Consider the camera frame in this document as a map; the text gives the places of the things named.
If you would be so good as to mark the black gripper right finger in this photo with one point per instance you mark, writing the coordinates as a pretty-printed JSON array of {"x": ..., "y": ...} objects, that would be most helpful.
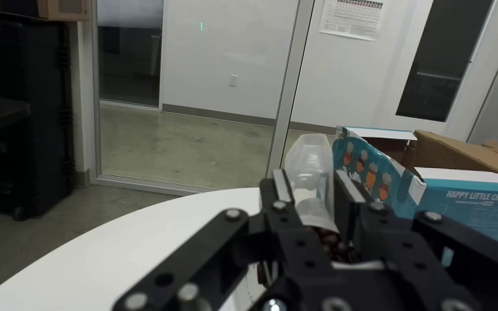
[{"x": 399, "y": 242}]

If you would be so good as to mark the paper poster on glass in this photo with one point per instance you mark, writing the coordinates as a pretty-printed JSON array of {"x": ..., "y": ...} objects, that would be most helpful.
[{"x": 354, "y": 18}]

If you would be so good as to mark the dark grey cup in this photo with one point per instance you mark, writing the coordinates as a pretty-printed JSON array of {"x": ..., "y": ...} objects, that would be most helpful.
[{"x": 329, "y": 241}]

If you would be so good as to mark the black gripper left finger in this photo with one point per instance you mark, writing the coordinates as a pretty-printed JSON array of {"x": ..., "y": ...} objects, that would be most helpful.
[{"x": 295, "y": 242}]

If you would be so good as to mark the blue printed cardboard box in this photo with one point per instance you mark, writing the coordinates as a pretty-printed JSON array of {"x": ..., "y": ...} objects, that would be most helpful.
[{"x": 463, "y": 196}]

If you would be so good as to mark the wooden cabinet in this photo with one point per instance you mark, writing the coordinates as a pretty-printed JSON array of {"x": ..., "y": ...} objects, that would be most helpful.
[{"x": 25, "y": 9}]

